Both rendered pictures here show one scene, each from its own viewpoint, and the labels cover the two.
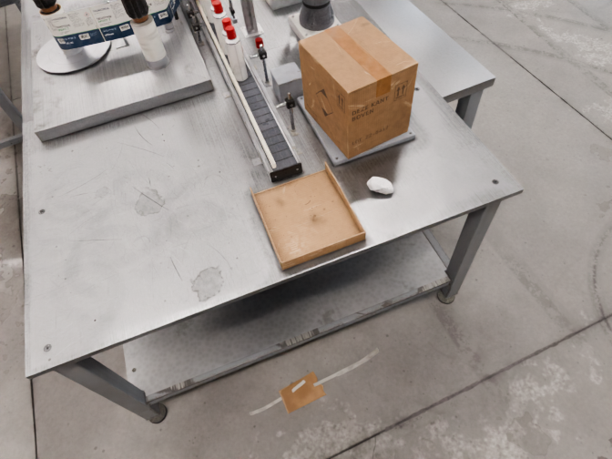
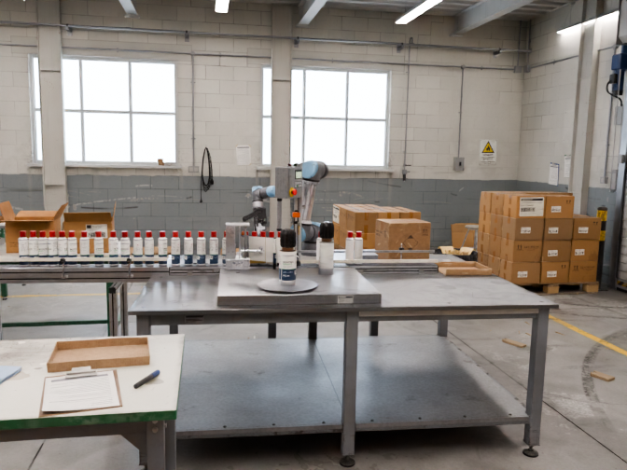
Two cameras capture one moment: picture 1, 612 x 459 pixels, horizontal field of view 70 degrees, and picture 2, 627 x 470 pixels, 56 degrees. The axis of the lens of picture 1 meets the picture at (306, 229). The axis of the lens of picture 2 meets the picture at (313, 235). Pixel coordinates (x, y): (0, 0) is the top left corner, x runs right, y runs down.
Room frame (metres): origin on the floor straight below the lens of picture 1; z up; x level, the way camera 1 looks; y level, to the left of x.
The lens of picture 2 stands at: (1.29, 3.80, 1.55)
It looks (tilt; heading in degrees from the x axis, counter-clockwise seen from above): 8 degrees down; 277
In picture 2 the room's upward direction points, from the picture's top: 1 degrees clockwise
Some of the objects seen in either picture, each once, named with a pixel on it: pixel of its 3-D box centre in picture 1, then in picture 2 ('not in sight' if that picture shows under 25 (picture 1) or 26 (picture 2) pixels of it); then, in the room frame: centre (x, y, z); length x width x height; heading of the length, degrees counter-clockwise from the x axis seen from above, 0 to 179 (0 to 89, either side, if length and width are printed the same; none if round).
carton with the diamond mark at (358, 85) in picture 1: (355, 87); (401, 240); (1.17, -0.22, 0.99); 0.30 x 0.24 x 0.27; 22
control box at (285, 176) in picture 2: not in sight; (288, 182); (1.88, 0.19, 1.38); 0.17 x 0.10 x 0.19; 70
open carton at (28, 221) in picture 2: not in sight; (34, 226); (3.95, -0.41, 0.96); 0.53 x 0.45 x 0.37; 109
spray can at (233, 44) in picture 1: (236, 54); (358, 248); (1.45, 0.17, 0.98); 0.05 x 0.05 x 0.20
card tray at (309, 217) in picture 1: (305, 212); (461, 268); (0.79, -0.01, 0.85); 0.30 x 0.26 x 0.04; 15
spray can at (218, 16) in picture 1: (223, 28); not in sight; (1.62, 0.21, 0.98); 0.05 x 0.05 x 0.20
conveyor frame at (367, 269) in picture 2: (221, 40); (306, 269); (1.76, 0.25, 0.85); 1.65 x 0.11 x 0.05; 15
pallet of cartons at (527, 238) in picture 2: not in sight; (536, 241); (-0.53, -3.51, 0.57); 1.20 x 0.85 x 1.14; 20
